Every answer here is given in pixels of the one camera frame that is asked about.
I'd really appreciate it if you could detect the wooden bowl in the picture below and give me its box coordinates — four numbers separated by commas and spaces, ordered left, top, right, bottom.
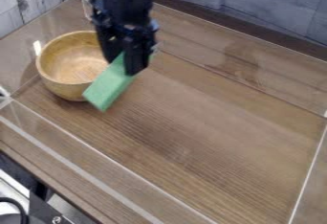
36, 31, 109, 101

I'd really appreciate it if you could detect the black metal bracket with screw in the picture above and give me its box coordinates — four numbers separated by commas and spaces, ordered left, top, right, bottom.
28, 193, 74, 224

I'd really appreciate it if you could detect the black cable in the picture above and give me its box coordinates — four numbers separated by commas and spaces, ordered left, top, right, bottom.
0, 197, 32, 224

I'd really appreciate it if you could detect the green rectangular block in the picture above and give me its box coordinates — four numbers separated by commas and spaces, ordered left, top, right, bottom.
82, 51, 153, 113

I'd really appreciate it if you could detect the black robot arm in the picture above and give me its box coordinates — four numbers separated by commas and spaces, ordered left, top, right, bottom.
90, 0, 159, 76

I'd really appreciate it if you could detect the clear acrylic corner bracket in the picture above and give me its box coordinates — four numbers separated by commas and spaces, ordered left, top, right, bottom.
82, 0, 94, 21

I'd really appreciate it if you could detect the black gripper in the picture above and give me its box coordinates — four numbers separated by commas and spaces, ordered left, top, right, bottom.
90, 0, 159, 76

